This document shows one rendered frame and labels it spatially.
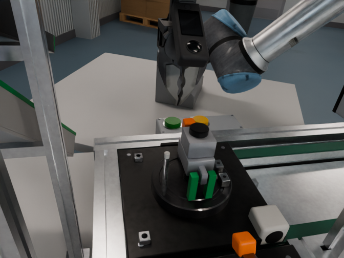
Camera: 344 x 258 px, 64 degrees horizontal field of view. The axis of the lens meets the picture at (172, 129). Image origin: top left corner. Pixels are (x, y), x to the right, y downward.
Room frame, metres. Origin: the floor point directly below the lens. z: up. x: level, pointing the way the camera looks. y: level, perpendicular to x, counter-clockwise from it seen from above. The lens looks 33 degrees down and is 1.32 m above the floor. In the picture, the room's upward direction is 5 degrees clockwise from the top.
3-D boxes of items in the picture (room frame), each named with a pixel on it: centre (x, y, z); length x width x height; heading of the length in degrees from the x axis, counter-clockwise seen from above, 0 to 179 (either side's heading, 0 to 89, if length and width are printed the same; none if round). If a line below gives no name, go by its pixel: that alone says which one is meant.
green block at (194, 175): (0.31, -0.04, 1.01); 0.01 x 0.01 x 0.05; 15
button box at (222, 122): (0.59, -0.07, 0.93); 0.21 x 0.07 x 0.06; 105
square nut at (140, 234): (0.24, 0.03, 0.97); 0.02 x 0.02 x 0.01; 15
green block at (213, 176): (0.32, -0.07, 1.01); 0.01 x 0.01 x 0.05; 15
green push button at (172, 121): (0.57, 0.00, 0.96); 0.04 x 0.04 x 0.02
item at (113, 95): (0.89, 0.00, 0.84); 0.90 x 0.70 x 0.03; 77
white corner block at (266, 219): (0.29, -0.16, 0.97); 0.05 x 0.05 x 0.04; 15
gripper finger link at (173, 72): (0.50, 0.01, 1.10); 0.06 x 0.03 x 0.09; 15
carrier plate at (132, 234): (0.36, -0.04, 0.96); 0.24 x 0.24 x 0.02; 15
